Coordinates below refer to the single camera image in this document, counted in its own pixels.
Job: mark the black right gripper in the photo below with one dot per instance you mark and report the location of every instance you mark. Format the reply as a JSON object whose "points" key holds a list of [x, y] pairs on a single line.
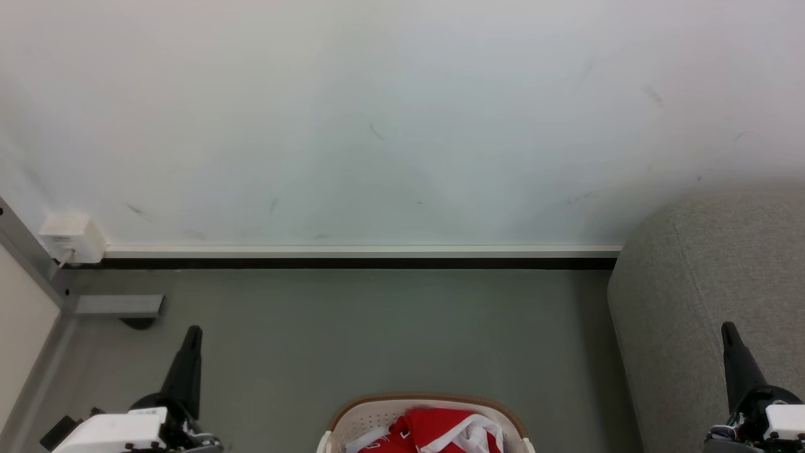
{"points": [[748, 415]]}

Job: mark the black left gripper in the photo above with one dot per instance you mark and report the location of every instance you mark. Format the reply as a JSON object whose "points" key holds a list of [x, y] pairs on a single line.
{"points": [[182, 434]]}

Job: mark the red garment white striped trim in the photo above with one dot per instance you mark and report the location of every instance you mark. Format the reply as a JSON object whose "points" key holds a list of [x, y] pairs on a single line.
{"points": [[446, 428]]}

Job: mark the white laundry basket brown rim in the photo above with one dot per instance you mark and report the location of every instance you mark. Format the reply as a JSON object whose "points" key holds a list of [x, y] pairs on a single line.
{"points": [[371, 418]]}

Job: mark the black caster wheel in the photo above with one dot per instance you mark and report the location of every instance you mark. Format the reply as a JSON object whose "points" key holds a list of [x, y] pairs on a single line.
{"points": [[138, 323]]}

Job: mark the grey fabric sofa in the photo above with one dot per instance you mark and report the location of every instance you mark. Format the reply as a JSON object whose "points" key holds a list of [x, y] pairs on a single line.
{"points": [[685, 302]]}

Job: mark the white baseboard strip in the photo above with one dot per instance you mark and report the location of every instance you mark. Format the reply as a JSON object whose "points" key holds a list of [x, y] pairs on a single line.
{"points": [[365, 251]]}

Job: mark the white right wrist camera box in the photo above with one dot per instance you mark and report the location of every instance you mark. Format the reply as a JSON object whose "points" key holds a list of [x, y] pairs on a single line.
{"points": [[785, 420]]}

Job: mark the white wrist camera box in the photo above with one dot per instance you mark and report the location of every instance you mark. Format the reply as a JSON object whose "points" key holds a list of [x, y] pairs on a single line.
{"points": [[110, 431], [785, 420]]}

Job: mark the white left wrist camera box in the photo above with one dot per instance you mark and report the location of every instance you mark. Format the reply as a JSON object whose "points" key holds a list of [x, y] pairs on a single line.
{"points": [[110, 431]]}

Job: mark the white wall power adapter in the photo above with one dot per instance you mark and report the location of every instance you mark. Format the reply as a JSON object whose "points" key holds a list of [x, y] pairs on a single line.
{"points": [[70, 236]]}

